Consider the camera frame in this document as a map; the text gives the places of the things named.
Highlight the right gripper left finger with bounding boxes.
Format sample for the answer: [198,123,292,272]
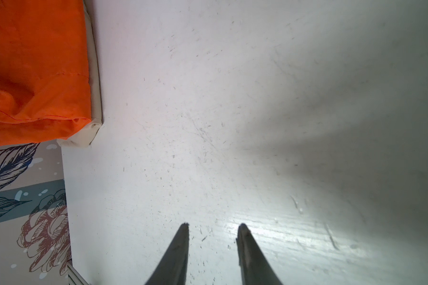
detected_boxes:
[146,223,189,285]

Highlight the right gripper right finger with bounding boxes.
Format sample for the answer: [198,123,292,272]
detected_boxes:
[237,223,282,285]

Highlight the beige shorts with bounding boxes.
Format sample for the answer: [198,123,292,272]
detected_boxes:
[57,2,103,148]

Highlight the orange shorts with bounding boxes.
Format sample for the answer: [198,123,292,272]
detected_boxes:
[0,1,92,146]

